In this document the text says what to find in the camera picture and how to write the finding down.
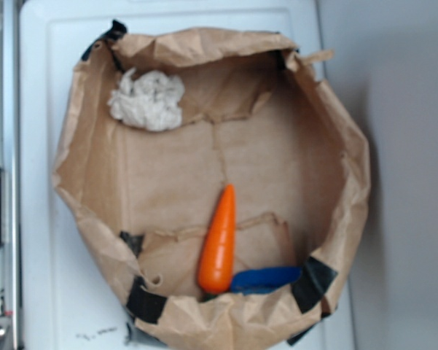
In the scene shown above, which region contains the metal frame rail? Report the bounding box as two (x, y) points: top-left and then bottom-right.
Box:
(0, 1), (24, 349)

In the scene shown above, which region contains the orange toy carrot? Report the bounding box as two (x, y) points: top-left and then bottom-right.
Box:
(198, 184), (236, 295)

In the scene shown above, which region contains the brown paper bag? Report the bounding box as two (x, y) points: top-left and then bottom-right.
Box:
(52, 28), (370, 349)

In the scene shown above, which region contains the blue flat piece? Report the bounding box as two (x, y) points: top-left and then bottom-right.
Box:
(230, 266), (302, 295)

